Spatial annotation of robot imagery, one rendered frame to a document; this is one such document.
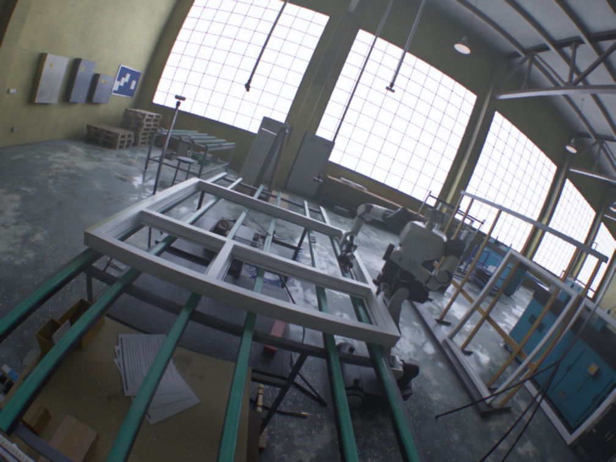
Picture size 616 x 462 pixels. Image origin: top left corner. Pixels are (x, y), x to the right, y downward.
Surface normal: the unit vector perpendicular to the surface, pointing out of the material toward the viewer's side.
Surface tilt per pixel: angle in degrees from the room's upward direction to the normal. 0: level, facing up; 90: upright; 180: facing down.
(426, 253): 91
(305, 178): 90
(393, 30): 90
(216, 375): 0
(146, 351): 0
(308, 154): 90
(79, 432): 0
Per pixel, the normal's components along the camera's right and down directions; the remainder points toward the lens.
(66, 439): 0.36, -0.89
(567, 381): -0.93, -0.33
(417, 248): -0.58, 0.04
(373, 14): 0.05, 0.33
